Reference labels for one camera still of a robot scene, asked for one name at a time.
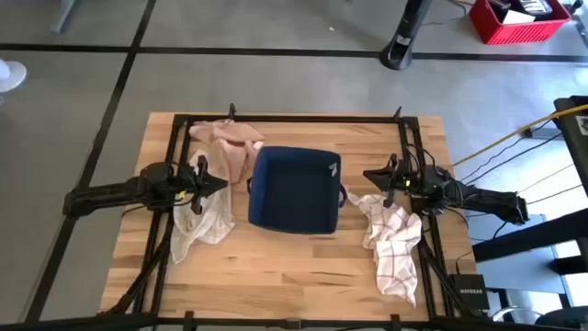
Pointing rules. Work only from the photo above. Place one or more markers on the plain pink towel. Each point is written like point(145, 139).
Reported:
point(234, 147)

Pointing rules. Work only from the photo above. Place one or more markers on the black desk foot beam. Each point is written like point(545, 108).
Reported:
point(528, 236)

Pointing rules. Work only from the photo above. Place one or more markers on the navy fabric basket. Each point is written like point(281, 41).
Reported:
point(294, 188)

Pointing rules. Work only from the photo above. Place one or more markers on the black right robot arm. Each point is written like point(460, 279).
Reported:
point(482, 200)

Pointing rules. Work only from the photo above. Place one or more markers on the black Netgear network switch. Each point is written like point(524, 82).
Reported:
point(469, 292)

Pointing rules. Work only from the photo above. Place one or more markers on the black metal table frame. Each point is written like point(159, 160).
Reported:
point(294, 118)

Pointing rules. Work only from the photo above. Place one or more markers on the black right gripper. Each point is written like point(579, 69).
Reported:
point(402, 184)

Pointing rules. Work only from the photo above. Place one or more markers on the grey power strip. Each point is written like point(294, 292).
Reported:
point(544, 133)

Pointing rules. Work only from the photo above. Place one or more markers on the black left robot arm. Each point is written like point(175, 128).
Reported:
point(105, 193)

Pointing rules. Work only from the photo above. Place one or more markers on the white towel with red checks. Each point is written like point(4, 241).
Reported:
point(392, 243)

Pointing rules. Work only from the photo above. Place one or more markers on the black device in crate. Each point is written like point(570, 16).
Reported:
point(535, 5)

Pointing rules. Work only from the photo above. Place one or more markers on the white round stand base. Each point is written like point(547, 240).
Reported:
point(11, 76)

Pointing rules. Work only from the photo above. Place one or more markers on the grey furniture leg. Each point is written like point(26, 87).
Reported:
point(64, 14)

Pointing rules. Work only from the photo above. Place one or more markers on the black desk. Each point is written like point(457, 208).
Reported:
point(574, 138)

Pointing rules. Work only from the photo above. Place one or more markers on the black floor stand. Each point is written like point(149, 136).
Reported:
point(404, 37)

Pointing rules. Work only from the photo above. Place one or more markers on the red plastic crate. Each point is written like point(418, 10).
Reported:
point(514, 32)

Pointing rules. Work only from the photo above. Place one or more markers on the white box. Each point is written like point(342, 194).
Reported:
point(516, 17)

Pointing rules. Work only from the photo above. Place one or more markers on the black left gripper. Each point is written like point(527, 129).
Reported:
point(197, 184)

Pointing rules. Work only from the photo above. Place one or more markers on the black office chair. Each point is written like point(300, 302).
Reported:
point(560, 319)

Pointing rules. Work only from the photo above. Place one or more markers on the white towel with grey checks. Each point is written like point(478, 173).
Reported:
point(206, 220)

